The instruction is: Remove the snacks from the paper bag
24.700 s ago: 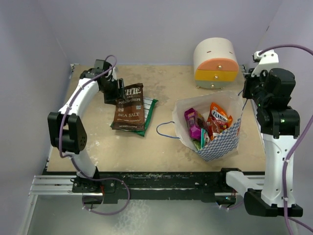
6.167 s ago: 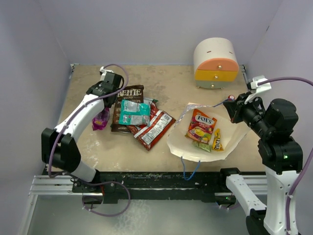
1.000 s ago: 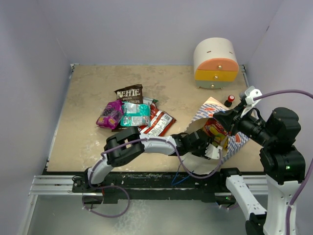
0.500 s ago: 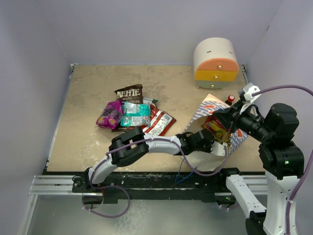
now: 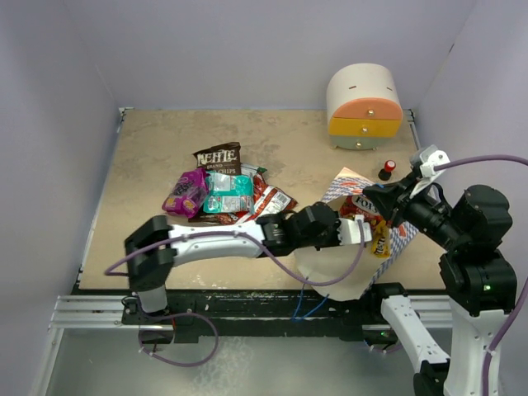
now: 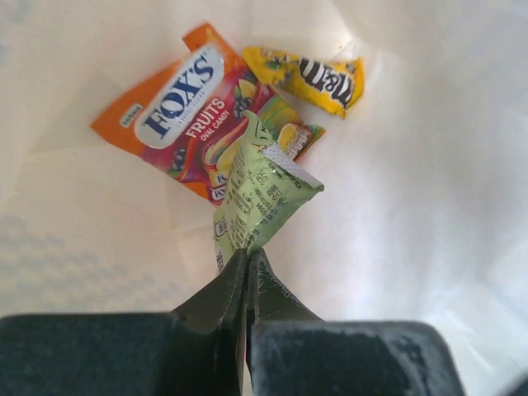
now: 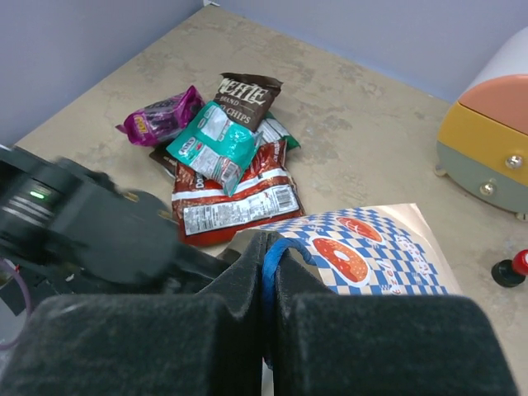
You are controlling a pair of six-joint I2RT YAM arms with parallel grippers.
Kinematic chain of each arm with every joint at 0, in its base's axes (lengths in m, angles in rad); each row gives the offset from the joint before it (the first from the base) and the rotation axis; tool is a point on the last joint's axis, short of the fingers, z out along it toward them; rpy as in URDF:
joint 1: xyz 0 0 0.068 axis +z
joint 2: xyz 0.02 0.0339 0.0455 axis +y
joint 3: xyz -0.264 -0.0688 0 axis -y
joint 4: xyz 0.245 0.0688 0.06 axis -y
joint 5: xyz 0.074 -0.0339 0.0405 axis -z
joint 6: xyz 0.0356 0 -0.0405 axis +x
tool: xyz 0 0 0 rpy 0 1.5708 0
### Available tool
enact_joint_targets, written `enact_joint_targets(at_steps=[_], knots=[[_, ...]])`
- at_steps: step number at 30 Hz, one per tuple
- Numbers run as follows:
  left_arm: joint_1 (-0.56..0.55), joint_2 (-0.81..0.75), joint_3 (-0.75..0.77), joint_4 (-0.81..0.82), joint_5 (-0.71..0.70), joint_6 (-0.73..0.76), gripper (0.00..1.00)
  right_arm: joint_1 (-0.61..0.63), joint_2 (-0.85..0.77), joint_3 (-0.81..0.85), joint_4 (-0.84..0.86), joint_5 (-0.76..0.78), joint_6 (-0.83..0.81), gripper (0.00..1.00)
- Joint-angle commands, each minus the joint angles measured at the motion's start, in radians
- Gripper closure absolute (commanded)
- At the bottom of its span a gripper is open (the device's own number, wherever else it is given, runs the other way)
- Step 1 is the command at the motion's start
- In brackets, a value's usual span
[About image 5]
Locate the purple snack packet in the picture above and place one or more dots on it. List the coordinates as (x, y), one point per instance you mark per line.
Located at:
(188, 195)

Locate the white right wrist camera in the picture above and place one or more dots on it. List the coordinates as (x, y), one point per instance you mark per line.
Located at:
(424, 163)

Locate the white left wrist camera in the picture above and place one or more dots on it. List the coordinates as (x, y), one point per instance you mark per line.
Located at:
(354, 231)

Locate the round drawer box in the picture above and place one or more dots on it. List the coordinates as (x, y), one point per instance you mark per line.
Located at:
(363, 108)

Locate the orange snack packet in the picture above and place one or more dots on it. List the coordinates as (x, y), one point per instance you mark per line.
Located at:
(359, 205)

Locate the brown potato chips bag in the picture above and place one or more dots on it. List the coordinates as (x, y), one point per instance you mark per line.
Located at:
(223, 158)

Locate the red doritos bag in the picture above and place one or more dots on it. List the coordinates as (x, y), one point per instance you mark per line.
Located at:
(268, 200)

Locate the teal snack packet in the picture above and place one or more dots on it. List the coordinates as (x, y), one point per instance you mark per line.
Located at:
(228, 194)

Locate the black table edge rail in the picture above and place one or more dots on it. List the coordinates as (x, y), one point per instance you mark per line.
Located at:
(229, 313)

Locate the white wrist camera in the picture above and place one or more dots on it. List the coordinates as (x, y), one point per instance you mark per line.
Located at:
(354, 231)
(424, 163)

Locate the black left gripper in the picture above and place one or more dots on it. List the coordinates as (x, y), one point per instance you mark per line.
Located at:
(335, 238)

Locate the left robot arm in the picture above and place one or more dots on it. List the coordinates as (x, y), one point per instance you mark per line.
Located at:
(156, 247)

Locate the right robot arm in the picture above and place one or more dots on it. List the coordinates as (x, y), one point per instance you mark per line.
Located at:
(480, 282)

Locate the blue checkered paper bag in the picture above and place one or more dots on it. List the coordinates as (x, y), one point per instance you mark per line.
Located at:
(347, 272)

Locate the yellow m&m packet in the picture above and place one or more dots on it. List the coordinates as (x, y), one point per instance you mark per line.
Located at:
(380, 245)

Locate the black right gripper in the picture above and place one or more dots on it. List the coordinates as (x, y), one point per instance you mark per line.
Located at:
(393, 200)

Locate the green chips bag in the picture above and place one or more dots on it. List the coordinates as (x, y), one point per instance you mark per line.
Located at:
(251, 170)

